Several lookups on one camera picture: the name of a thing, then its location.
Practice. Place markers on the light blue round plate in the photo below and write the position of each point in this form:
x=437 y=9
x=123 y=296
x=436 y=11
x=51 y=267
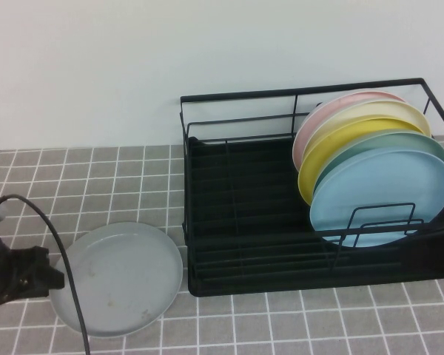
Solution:
x=373 y=185

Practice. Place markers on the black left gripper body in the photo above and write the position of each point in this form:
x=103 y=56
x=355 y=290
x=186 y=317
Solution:
x=15 y=275

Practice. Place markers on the grey checked tablecloth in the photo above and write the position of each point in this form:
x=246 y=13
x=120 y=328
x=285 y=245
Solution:
x=114 y=177

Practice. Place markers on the yellow round plate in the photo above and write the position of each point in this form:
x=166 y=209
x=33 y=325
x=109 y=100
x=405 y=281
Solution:
x=318 y=164

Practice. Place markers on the green round plate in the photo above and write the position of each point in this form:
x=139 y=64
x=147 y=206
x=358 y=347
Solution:
x=410 y=142

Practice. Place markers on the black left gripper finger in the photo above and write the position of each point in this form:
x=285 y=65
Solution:
x=52 y=283

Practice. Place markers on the pink round plate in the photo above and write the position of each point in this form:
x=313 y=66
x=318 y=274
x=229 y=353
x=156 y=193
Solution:
x=318 y=114

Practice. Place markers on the grey round plate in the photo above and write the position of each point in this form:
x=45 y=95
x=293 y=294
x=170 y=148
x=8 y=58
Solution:
x=126 y=266

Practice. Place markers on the cream round plate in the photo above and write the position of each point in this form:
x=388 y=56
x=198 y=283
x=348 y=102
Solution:
x=392 y=114

